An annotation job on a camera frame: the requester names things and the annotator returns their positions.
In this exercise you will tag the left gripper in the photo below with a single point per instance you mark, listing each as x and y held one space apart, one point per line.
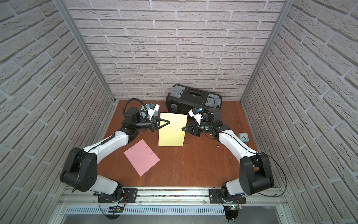
154 124

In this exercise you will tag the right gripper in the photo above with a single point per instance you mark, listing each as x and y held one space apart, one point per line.
187 127

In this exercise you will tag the yellow paper sheet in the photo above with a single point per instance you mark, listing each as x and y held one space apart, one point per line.
169 136

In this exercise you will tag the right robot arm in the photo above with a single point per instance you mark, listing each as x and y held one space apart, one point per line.
255 171

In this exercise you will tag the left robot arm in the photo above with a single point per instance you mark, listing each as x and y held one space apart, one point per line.
80 170

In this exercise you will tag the black plastic toolbox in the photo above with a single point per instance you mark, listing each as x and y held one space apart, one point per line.
181 99

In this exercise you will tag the pink paper sheet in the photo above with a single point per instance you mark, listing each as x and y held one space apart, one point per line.
140 158

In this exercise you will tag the small teal alarm clock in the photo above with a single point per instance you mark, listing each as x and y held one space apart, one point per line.
244 137

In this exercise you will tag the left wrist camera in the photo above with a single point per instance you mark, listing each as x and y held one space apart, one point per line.
153 110

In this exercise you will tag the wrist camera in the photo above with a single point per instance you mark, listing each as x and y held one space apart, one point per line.
196 114
153 110

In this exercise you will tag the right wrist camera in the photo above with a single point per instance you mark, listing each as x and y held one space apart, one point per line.
196 114

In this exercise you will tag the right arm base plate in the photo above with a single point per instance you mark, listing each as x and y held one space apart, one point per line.
220 196

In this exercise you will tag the aluminium front rail frame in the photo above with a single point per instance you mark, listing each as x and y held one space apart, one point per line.
167 201

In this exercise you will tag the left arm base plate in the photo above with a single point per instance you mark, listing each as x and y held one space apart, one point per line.
121 195

